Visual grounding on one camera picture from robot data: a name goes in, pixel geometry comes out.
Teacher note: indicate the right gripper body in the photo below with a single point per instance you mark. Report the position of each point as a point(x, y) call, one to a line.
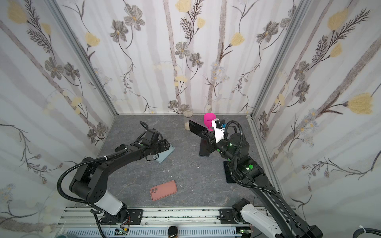
point(210, 136)

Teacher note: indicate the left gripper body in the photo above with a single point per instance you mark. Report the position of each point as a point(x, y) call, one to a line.
point(159, 147)

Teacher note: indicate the black purple-edged phone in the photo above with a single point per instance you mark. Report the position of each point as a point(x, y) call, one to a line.
point(197, 129)

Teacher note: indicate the light blue phone case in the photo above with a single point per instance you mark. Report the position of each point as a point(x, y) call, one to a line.
point(160, 157)

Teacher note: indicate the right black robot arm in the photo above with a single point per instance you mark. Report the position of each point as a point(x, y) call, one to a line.
point(284, 222)

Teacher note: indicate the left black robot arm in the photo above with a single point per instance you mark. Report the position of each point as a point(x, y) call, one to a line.
point(87, 182)

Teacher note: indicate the blue-edged black phone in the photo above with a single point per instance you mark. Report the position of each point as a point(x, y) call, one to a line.
point(204, 148)

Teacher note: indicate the black phone at right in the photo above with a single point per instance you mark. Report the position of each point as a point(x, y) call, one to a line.
point(228, 177)

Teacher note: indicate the salmon pink phone case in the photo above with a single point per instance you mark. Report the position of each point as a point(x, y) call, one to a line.
point(163, 190)

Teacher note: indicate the pink plastic goblet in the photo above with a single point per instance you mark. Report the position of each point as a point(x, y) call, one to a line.
point(208, 118)

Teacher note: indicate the clear jar with grains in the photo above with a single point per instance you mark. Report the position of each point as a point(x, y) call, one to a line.
point(187, 116)

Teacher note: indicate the black round knob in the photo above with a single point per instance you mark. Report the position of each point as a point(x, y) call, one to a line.
point(173, 232)

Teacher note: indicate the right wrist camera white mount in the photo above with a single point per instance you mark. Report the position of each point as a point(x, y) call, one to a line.
point(219, 126)

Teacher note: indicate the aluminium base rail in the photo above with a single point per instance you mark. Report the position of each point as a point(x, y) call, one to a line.
point(153, 222)

